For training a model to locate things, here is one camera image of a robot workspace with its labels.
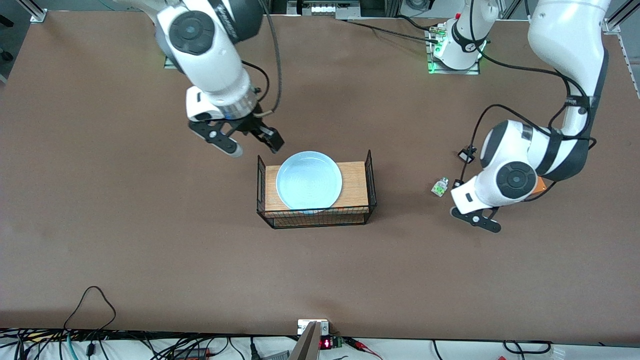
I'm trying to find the light blue plate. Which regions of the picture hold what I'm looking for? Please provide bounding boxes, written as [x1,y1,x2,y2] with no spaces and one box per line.
[275,151,343,211]

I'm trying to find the small metal plate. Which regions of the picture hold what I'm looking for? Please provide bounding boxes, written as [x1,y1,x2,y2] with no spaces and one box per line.
[297,319,330,336]

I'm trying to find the wooden board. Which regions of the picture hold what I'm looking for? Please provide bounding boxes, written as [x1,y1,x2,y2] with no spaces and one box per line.
[264,161,370,226]

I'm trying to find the device with white lights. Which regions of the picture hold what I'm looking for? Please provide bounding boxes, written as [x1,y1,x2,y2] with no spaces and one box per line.
[287,0,361,18]

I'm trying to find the grey aluminium bar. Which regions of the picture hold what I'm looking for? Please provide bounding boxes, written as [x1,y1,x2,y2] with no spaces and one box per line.
[288,321,322,360]

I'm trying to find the red clip leads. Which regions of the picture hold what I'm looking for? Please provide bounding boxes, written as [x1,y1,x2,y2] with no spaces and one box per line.
[343,337,383,360]

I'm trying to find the black power adapter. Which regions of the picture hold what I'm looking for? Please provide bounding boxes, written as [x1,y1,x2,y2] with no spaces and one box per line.
[172,348,211,360]

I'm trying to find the black wire basket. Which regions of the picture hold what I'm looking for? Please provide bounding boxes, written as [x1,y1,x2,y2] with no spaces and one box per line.
[256,149,378,230]

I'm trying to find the black base cable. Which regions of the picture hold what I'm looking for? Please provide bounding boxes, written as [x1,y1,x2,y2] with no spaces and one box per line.
[345,15,441,45]

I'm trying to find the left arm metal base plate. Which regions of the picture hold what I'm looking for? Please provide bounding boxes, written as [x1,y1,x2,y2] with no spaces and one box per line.
[426,25,481,76]

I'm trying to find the thin black looped cable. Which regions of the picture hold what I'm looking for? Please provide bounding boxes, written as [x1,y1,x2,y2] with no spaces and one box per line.
[63,286,117,332]

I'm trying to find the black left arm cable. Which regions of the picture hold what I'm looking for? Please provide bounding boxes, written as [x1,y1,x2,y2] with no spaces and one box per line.
[457,0,598,201]

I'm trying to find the black coiled cable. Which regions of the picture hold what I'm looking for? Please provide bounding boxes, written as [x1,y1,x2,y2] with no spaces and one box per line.
[503,340,554,355]

